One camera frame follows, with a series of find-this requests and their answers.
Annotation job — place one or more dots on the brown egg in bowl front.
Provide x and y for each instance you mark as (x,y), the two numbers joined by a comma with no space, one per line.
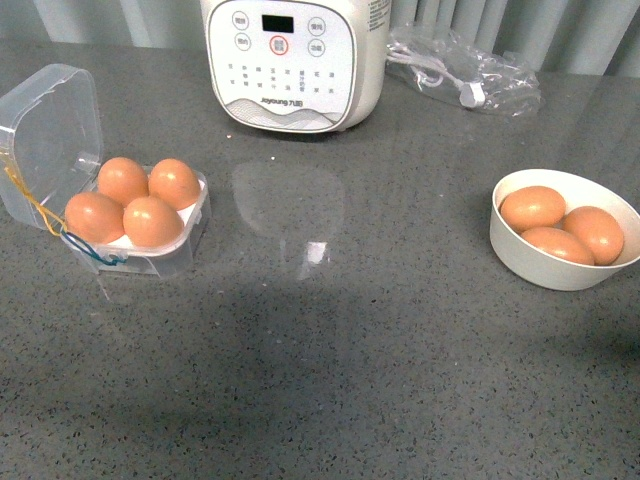
(560,244)

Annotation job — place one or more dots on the white Joyoung blender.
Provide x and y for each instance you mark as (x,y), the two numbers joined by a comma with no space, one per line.
(297,66)

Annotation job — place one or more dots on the clear plastic egg box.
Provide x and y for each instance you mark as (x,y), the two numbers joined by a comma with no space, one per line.
(51,150)

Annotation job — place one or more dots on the brown egg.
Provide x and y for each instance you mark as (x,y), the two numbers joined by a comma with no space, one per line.
(560,244)
(598,230)
(151,222)
(174,182)
(94,217)
(123,180)
(531,207)

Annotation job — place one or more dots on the white bowl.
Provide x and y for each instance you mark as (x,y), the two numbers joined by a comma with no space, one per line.
(540,268)

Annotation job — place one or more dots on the clear plastic bag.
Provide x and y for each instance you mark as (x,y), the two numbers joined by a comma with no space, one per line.
(438,63)

